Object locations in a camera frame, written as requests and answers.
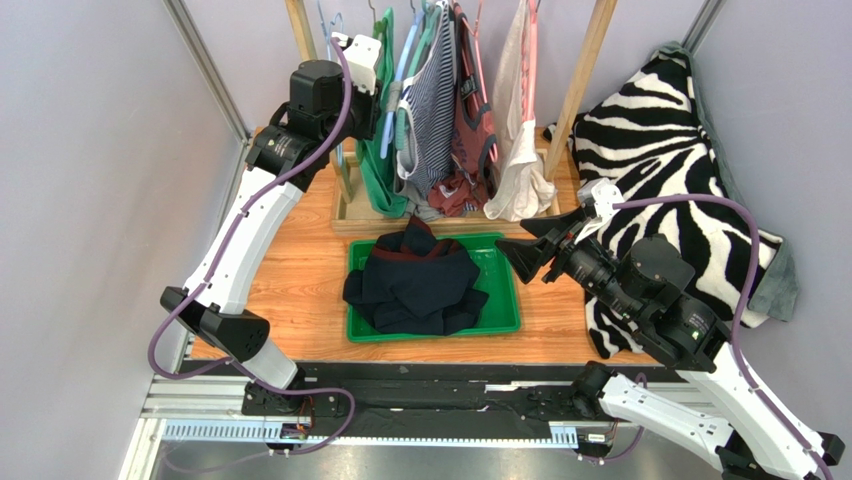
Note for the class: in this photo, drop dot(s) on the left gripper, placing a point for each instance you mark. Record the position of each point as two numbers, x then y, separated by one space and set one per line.
370 103

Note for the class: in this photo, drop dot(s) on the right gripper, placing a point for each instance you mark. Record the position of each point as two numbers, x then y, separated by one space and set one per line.
555 246

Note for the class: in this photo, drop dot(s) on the light blue plastic hanger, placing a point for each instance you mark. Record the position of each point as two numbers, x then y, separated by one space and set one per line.
420 30

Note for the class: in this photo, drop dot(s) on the green tank top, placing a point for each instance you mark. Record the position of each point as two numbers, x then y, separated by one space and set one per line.
376 170

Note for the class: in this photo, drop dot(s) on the navy maroon tank top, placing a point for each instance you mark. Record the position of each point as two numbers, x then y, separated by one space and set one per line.
417 284

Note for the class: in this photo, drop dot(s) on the grey tank top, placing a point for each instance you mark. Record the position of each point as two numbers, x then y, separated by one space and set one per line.
417 205

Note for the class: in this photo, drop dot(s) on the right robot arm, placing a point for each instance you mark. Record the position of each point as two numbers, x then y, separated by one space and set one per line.
747 439

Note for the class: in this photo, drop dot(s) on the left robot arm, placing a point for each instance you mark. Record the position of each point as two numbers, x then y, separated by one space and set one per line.
329 103

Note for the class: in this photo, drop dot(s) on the teal plastic hanger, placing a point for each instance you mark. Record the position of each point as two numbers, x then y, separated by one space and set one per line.
436 14

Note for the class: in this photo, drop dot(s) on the white tank top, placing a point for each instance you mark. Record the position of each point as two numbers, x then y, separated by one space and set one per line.
522 190

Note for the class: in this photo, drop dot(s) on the blue striped tank top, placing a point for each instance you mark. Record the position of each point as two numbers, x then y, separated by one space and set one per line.
426 107

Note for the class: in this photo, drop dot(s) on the maroon printed tank top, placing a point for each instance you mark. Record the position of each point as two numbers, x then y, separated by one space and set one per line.
474 141

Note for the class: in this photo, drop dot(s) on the pink plastic hanger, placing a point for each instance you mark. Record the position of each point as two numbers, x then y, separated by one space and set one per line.
529 51

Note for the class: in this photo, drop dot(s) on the green plastic tray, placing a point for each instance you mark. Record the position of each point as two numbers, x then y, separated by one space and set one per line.
500 315

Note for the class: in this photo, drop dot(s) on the wooden clothes rack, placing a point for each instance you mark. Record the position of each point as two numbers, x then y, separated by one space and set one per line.
350 215

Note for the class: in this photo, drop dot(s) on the zebra print blanket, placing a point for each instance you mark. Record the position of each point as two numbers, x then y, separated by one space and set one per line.
653 138

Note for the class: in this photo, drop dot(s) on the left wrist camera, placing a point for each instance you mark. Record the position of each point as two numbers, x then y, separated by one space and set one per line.
362 53

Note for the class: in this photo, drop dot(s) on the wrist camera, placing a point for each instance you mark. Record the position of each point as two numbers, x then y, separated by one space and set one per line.
362 53
597 199

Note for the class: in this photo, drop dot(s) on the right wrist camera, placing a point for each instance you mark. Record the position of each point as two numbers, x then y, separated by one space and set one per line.
597 199

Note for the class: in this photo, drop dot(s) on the thin pink wire hanger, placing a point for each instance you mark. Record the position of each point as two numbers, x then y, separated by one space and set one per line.
473 36

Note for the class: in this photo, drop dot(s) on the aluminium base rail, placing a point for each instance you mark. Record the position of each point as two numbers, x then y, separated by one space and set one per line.
394 421

